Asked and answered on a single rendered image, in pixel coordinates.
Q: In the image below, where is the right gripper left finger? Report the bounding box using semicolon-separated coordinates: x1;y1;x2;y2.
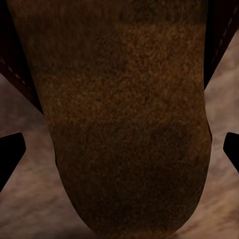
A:
0;132;26;192

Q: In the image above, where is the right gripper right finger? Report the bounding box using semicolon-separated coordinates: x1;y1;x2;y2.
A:
223;132;239;172

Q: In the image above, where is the sandal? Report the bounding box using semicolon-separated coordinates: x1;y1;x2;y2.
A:
0;0;239;239

